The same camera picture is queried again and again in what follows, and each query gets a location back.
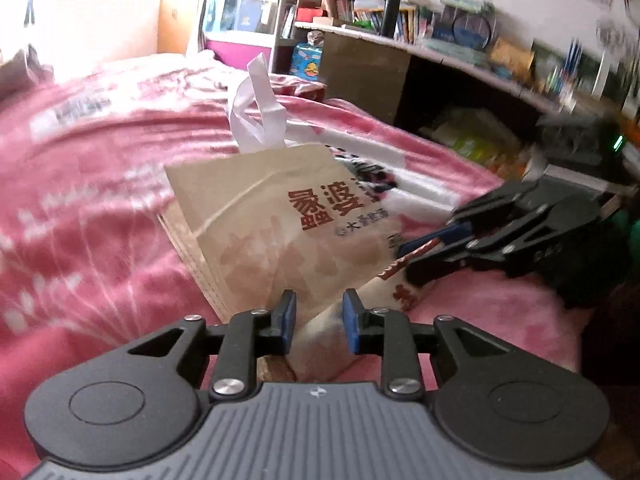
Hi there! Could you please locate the beige printed shopping bag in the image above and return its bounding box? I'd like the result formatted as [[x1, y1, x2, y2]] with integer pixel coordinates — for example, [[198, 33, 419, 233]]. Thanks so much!
[[158, 52, 442, 384]]

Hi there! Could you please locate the round magnifier mirror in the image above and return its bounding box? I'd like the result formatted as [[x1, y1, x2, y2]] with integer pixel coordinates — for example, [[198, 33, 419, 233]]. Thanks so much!
[[451, 12, 494, 51]]

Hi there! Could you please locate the blue cartoon package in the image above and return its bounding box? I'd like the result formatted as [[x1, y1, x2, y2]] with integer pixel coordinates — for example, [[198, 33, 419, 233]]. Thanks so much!
[[290, 44, 322, 81]]

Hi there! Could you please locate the black bottle on shelf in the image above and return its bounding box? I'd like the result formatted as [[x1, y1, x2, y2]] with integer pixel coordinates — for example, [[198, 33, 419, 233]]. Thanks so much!
[[381, 0, 401, 39]]

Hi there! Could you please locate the magenta glass cabinet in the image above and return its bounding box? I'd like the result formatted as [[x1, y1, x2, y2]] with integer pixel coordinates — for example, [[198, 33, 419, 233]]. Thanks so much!
[[201, 0, 298, 72]]

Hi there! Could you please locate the orange wooden cabinet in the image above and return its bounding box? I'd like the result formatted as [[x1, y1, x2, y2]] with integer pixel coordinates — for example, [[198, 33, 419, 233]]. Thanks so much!
[[156, 0, 198, 54]]

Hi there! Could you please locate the long wall shelf desk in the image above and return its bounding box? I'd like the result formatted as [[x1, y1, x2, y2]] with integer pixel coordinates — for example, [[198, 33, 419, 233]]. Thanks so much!
[[294, 22, 562, 114]]

